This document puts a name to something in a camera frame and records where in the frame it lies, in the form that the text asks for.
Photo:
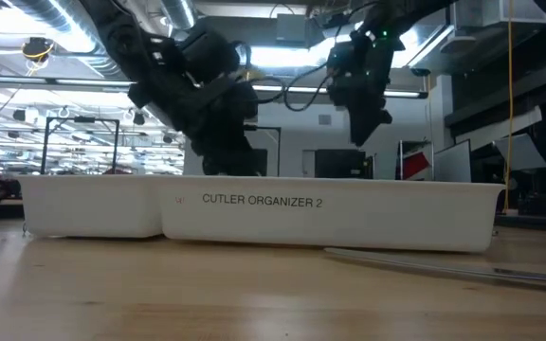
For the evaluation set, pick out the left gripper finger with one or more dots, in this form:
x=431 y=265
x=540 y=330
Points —
x=230 y=161

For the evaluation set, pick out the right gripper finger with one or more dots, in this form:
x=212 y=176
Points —
x=368 y=118

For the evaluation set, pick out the white cutlery organizer tray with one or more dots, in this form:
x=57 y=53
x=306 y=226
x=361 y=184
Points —
x=396 y=222

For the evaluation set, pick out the silver table knife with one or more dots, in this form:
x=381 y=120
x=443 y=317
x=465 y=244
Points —
x=538 y=276

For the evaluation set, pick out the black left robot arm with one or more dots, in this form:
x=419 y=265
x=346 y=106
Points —
x=121 y=38

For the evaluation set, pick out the black cabinet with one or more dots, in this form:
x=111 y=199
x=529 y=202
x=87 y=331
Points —
x=339 y=165

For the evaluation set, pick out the red panel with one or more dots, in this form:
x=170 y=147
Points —
x=415 y=166

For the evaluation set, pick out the gray ceiling box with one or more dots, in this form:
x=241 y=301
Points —
x=291 y=28

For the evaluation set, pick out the gray board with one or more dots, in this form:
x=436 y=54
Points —
x=453 y=163

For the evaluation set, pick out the white slanted beam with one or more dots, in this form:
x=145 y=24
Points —
x=500 y=124

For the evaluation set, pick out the linear ceiling light fixture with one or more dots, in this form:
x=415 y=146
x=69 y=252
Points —
x=64 y=81

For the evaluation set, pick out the gray tilted panel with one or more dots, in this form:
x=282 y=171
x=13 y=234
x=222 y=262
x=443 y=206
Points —
x=522 y=151

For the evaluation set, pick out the white ceiling unit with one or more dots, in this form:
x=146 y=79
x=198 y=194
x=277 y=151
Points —
x=515 y=12

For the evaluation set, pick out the gray wall vent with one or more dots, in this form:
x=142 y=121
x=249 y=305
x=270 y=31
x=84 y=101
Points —
x=325 y=119

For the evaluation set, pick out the black metal frame stand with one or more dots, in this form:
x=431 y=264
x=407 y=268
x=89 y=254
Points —
x=278 y=151
x=83 y=120

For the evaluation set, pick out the small black ceiling camera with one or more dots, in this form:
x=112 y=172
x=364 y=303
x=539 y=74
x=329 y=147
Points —
x=420 y=72

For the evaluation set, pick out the shiny round duct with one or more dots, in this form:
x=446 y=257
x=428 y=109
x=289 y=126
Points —
x=180 y=13

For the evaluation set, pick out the silver spiral duct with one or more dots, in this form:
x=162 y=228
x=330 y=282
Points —
x=88 y=57

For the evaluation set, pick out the round black ceiling camera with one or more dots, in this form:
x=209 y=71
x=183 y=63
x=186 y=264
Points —
x=36 y=48

